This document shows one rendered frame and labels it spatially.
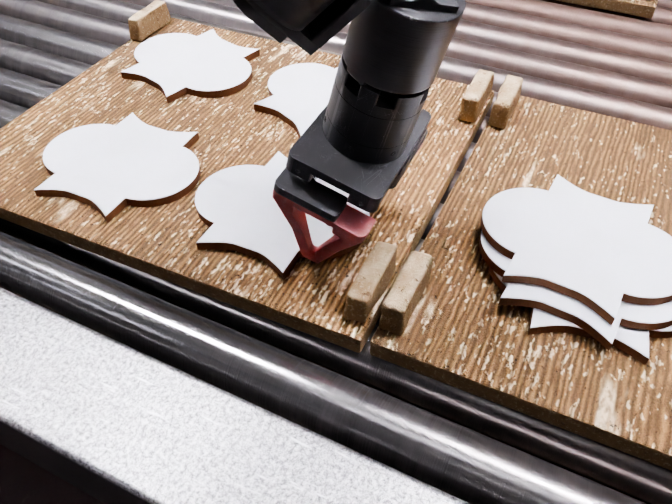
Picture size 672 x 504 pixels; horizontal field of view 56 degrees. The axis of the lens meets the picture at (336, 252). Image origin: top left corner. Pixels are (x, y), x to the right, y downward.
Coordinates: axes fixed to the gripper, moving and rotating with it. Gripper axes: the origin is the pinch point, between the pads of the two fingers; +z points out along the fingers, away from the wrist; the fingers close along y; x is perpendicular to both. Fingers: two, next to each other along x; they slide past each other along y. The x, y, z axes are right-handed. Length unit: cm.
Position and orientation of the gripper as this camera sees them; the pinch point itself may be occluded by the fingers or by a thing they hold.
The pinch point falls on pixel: (334, 219)
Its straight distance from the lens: 48.7
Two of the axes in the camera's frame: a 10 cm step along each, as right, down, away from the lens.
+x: 8.8, 4.7, -1.0
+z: -2.2, 5.9, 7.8
